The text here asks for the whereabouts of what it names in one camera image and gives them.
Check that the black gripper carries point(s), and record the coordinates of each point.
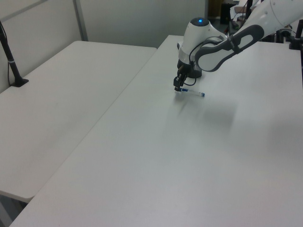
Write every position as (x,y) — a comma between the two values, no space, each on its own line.
(182,67)

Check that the white marker with blue cap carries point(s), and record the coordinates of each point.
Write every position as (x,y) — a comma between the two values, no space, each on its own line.
(195,92)

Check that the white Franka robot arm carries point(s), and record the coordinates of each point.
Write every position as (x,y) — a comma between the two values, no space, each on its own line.
(267,14)

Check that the black clamp stand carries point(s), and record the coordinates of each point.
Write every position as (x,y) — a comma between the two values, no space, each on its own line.
(297,35)

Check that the aluminium partition post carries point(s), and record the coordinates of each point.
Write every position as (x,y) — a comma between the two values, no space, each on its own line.
(81,20)

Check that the black camera pole with base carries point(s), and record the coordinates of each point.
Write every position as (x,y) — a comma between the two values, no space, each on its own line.
(13,66)

